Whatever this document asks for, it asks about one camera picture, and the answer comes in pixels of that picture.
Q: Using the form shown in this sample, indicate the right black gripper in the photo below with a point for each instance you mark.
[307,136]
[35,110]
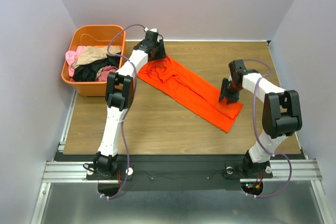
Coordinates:
[227,91]

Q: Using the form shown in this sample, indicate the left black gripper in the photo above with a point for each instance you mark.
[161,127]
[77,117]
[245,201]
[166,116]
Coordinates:
[158,51]

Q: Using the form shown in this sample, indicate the orange t shirt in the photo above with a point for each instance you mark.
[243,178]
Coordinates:
[191,91]

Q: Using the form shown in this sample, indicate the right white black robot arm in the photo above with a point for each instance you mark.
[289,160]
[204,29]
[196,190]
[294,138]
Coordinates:
[281,116]

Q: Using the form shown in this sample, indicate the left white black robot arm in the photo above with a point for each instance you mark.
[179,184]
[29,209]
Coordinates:
[120,92]

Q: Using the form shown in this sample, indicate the dusty pink garment in basket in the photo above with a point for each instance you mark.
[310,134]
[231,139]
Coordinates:
[102,74]

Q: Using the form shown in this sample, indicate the orange plastic laundry basket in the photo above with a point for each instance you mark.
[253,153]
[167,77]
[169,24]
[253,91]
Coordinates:
[97,36]

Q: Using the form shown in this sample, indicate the beige garment in basket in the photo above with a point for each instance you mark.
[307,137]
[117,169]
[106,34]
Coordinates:
[85,55]

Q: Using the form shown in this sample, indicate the black garment in basket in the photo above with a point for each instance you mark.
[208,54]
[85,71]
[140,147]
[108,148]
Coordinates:
[88,73]

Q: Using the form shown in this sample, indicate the light pink garment in basket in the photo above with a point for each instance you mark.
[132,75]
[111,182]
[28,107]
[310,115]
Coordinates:
[71,57]

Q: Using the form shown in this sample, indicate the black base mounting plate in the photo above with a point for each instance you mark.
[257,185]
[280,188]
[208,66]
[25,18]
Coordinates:
[175,172]

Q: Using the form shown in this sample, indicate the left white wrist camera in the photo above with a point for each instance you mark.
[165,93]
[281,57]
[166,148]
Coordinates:
[151,34]

